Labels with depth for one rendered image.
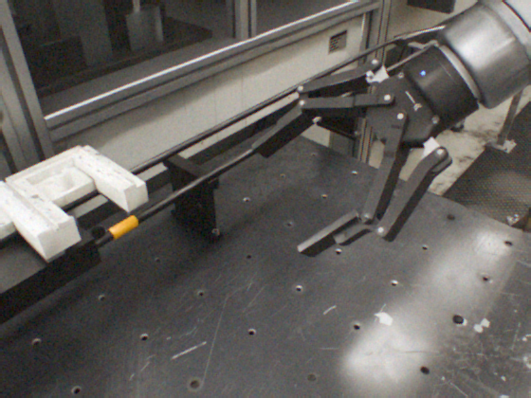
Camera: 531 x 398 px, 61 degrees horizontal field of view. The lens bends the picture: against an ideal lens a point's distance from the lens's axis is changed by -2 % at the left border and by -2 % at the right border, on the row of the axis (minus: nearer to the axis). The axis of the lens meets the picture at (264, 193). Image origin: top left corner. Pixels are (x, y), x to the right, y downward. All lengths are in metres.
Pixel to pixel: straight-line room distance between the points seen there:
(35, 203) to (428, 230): 0.63
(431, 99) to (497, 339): 0.41
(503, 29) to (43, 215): 0.52
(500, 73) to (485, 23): 0.04
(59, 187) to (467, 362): 0.59
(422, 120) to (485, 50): 0.08
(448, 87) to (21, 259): 0.51
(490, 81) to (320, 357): 0.41
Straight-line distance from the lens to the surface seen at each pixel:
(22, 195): 0.65
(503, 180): 2.35
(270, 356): 0.66
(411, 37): 1.36
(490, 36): 0.44
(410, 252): 0.82
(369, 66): 0.50
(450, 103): 0.44
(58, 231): 0.58
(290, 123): 0.51
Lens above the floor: 1.23
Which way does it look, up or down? 38 degrees down
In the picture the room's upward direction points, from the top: straight up
